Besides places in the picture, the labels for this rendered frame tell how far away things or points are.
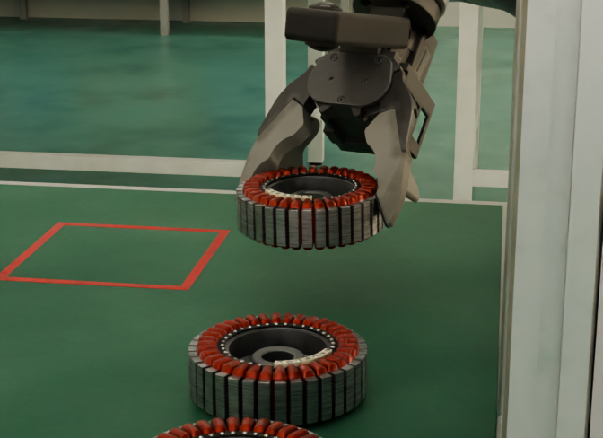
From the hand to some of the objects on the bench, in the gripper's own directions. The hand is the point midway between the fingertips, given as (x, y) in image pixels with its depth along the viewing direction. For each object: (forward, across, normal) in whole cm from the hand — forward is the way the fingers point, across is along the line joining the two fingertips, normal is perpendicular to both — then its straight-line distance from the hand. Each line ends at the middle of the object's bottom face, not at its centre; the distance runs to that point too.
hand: (307, 207), depth 98 cm
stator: (+16, -8, +8) cm, 20 cm away
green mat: (+21, +7, +13) cm, 26 cm away
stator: (+26, -15, +18) cm, 35 cm away
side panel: (+24, -29, +15) cm, 40 cm away
